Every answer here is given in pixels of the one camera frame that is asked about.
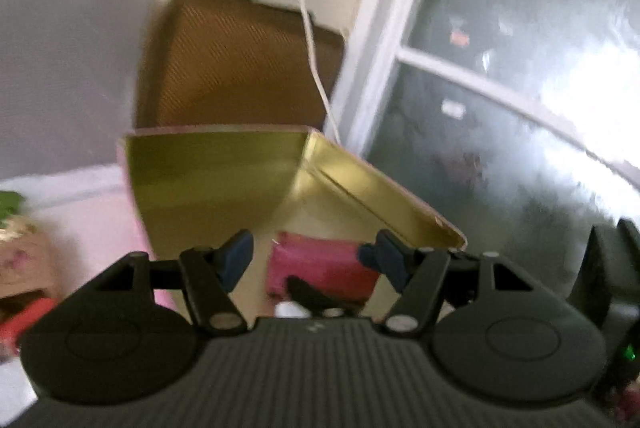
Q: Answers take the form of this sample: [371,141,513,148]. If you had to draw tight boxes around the green wet wipes pack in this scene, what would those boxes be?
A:
[0,191,25,222]

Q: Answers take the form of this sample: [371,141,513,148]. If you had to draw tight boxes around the light bed sheet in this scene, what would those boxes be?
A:
[0,162,151,424]

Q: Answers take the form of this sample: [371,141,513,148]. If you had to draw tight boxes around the grey sofa backrest cushion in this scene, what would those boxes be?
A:
[1,0,154,178]

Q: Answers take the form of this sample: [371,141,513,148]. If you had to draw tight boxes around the white framed glass door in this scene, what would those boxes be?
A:
[323,0,640,299]

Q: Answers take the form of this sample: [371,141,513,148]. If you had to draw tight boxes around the small toy figurine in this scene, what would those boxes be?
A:
[1,297,56,361]

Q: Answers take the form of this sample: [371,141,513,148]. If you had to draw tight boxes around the brown cardboard box pink cutout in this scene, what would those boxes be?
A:
[0,215,58,298]

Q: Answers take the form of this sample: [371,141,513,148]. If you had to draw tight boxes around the pink macaron biscuit tin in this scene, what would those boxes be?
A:
[119,127,468,321]

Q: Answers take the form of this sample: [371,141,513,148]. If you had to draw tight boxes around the red box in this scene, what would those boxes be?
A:
[266,232,378,303]

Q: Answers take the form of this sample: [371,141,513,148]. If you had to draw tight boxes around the white charger cable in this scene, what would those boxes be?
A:
[282,0,343,146]

